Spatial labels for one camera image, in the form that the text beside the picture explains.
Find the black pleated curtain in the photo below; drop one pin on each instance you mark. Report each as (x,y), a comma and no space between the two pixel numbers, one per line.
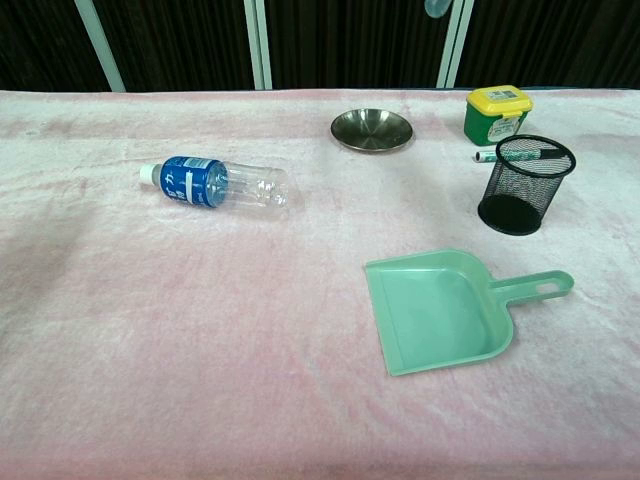
(175,40)

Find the clear bottle blue label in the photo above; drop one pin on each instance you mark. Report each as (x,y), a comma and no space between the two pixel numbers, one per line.
(192,181)

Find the pink plush table cloth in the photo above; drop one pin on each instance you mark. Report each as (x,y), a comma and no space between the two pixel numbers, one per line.
(200,325)

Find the green container yellow lid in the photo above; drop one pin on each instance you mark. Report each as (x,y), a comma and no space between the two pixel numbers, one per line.
(492,120)

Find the green plastic dustpan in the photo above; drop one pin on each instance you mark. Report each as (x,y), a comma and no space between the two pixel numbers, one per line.
(435,315)

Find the green white marker pen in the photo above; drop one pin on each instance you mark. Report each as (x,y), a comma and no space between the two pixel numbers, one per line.
(484,156)

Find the black mesh pen holder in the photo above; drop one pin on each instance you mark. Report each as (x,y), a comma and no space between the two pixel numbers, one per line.
(515,200)

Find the round steel dish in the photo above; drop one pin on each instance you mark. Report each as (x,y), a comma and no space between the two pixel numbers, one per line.
(371,129)

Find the white frame post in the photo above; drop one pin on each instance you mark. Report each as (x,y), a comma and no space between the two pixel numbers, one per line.
(454,50)
(102,50)
(259,45)

